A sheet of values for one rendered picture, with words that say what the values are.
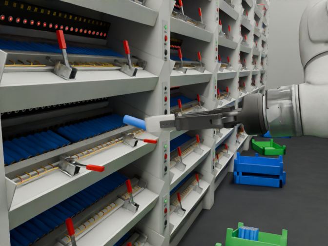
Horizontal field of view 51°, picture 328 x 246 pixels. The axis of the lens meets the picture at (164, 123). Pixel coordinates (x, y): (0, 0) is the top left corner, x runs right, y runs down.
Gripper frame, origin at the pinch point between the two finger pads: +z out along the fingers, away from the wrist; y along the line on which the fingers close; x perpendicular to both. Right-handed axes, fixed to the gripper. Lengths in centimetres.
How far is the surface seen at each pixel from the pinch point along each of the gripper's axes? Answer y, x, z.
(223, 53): -173, -26, 24
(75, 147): 3.8, 3.2, 20.0
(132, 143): -16.3, 6.5, 17.2
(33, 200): 21.7, 8.7, 16.1
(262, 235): -77, 60, -4
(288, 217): -109, 65, -13
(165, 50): -37.4, -19.0, 12.5
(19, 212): 24.7, 9.5, 16.5
